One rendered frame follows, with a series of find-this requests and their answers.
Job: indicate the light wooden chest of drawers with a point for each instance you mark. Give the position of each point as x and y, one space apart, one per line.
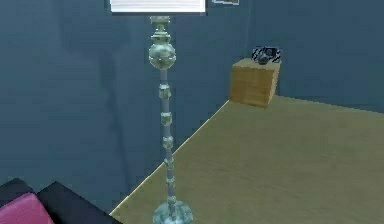
254 82

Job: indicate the framed wall picture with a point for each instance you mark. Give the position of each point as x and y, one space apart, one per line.
226 1

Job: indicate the black round alarm clock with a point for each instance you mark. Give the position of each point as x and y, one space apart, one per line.
263 58

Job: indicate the pink cushion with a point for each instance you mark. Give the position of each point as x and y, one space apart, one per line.
23 210

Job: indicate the black sofa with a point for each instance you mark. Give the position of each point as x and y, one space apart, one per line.
70 204

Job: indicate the grey-green floor lamp white shade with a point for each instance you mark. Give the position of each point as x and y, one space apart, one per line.
162 55

